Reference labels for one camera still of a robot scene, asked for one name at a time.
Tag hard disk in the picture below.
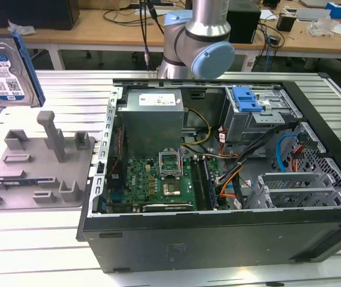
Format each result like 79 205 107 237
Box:
0 29 46 109

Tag silver disk bay cage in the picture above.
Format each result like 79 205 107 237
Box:
249 172 341 210

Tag metal socket cover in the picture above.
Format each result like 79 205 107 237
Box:
157 148 185 180

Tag grey power supply unit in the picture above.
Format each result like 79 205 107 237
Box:
117 88 185 159

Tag green motherboard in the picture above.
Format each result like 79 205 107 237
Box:
107 155 222 213

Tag CPU socket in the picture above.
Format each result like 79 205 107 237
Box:
160 178 183 199

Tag black graphics card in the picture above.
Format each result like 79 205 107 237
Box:
142 200 195 212

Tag grey optical drive cage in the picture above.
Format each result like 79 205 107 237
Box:
222 85 302 146

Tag blue plastic drive latch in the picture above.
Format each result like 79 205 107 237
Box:
231 86 264 113

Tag black PC case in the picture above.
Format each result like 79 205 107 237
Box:
76 71 341 274

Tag grey parts rack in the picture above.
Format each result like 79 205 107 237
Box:
0 110 97 212

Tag black tower computer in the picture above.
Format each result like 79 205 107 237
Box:
226 7 262 45

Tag wooden desk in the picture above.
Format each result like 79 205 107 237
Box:
0 0 341 72

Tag white paper sheet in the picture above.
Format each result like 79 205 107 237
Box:
259 8 278 22

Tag small black cube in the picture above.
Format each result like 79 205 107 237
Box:
276 13 298 32

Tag crumpled white plastic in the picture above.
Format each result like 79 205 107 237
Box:
7 19 36 38

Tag large black box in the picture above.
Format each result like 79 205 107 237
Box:
0 0 81 31

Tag flat grey device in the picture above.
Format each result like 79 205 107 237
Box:
295 7 332 22

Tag clear plastic bag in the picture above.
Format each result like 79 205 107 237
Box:
307 16 338 36

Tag yellow power wires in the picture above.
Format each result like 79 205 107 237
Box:
185 108 213 148

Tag orange black wire bundle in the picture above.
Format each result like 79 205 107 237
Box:
216 161 248 200

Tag blue data wire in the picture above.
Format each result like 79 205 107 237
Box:
275 132 319 174

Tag black hanging cable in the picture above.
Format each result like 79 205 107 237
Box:
139 0 167 72

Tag orange disk power wire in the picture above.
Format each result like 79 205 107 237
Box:
288 148 306 174

